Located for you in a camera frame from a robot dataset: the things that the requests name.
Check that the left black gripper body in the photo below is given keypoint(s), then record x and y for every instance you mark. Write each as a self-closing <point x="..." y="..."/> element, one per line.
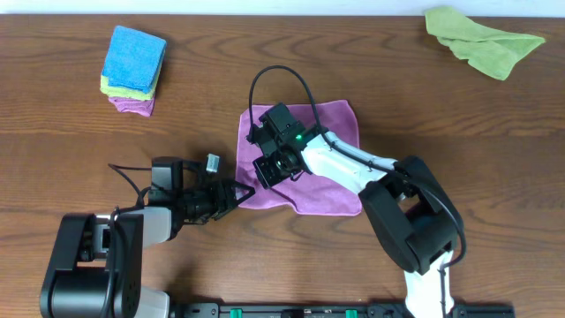
<point x="222" y="200"/>

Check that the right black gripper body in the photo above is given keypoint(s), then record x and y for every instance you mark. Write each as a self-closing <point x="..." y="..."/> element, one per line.
<point x="272" y="170"/>

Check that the purple cloth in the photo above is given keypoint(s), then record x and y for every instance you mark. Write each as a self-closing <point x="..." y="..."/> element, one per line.
<point x="310" y="195"/>
<point x="123" y="105"/>

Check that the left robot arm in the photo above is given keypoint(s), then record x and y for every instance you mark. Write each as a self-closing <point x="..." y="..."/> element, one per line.
<point x="96" y="263"/>

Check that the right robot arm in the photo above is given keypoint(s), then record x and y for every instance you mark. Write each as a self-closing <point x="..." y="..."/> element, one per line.
<point x="415" y="222"/>

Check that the folded purple cloth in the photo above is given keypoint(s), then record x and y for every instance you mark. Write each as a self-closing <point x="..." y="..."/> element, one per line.
<point x="123" y="105"/>

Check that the folded green cloth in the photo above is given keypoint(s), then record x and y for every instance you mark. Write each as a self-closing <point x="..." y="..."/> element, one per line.
<point x="125" y="92"/>

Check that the folded blue cloth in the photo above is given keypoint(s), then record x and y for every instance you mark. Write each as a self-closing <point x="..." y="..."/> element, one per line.
<point x="134" y="59"/>

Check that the loose green cloth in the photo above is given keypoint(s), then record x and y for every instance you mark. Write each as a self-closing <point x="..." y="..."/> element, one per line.
<point x="490" y="51"/>

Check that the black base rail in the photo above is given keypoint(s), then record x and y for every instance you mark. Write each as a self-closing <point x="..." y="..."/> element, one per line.
<point x="374" y="310"/>

